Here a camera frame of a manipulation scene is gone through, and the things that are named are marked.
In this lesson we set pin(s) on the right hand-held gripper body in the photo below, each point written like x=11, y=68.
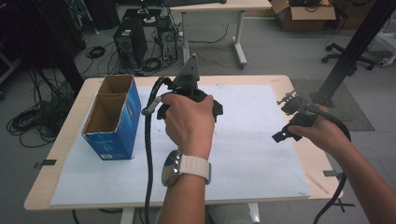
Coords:
x=300, y=116

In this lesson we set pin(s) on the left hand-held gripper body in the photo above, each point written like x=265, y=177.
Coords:
x=188, y=76

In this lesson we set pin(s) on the person's right hand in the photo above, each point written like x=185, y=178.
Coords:
x=325, y=135

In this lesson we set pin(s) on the person's left hand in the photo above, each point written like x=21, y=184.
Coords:
x=190, y=124

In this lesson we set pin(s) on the open computer case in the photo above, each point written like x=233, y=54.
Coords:
x=167, y=37

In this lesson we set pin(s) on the dark grey floor mat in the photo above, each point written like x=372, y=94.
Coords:
x=351, y=118

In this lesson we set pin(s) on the black tape strip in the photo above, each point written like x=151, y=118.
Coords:
x=46, y=163
x=331, y=173

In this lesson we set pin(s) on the black computer tower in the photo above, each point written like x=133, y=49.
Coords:
x=130, y=40

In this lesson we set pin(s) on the white table mat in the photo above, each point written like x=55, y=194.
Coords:
x=249, y=161

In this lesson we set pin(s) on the black keyboard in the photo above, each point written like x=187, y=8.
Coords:
x=190, y=2

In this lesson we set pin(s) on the wooden desk with white legs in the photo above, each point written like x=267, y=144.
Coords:
x=218, y=5

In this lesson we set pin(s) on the black office chair base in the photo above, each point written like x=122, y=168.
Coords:
x=348, y=56

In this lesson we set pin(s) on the open blue cardboard box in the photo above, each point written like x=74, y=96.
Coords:
x=120, y=124

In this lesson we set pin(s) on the black metal stand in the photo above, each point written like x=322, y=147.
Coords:
x=351, y=49

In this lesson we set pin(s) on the brown cardboard box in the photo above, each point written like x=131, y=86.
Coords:
x=306, y=17

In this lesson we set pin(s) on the white table leg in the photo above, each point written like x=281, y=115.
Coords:
x=127, y=216
x=253, y=213

